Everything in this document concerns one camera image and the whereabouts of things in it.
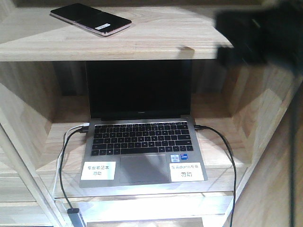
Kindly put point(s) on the black smartphone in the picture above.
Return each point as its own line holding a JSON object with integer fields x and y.
{"x": 91, "y": 19}

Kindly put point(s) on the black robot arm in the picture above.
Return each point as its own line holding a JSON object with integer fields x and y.
{"x": 261, "y": 36}

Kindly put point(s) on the grey laptop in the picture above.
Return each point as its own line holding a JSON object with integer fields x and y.
{"x": 140, "y": 119}

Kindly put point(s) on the white label right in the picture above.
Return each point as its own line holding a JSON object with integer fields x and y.
{"x": 186, "y": 172}

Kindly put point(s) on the white label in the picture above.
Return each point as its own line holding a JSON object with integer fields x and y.
{"x": 98, "y": 170}
{"x": 186, "y": 172}

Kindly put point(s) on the white label left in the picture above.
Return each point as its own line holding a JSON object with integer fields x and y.
{"x": 98, "y": 170}

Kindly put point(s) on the wooden shelf unit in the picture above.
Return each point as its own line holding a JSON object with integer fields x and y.
{"x": 250, "y": 111}

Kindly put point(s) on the grey usb hub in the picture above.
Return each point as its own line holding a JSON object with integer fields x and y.
{"x": 76, "y": 217}

